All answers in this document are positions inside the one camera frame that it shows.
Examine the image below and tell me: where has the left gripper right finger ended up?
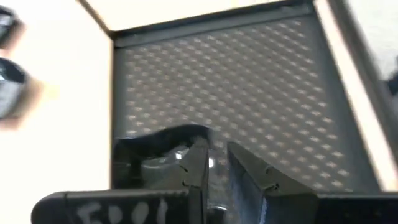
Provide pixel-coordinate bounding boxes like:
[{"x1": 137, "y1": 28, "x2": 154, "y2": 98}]
[{"x1": 226, "y1": 141, "x2": 318, "y2": 224}]

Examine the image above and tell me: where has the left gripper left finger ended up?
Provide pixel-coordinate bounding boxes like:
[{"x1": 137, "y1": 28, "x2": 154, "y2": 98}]
[{"x1": 178, "y1": 136, "x2": 210, "y2": 224}]

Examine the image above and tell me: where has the black wavy square mini plate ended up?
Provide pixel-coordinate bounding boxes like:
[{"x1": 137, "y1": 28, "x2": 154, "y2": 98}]
[
  {"x1": 111, "y1": 123, "x2": 229, "y2": 215},
  {"x1": 0, "y1": 57, "x2": 30, "y2": 121}
]

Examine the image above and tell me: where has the black perforated metal tray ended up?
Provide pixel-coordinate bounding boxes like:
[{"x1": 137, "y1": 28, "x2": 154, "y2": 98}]
[{"x1": 76, "y1": 0, "x2": 391, "y2": 200}]

